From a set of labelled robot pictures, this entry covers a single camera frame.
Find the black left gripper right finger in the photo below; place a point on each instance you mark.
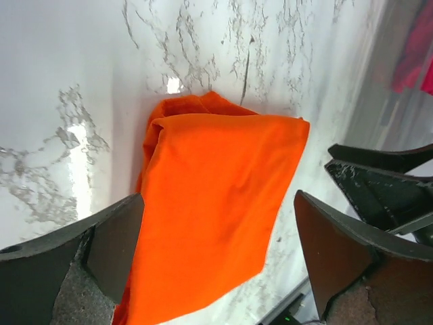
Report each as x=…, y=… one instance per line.
x=360, y=274

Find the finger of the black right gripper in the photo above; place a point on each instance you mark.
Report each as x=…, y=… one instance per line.
x=393, y=202
x=400, y=162

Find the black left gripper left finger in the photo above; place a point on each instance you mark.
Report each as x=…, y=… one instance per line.
x=73, y=275

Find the orange t shirt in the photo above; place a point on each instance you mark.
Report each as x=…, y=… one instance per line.
x=213, y=178

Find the clear grey plastic bin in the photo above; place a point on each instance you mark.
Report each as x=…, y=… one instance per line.
x=384, y=119

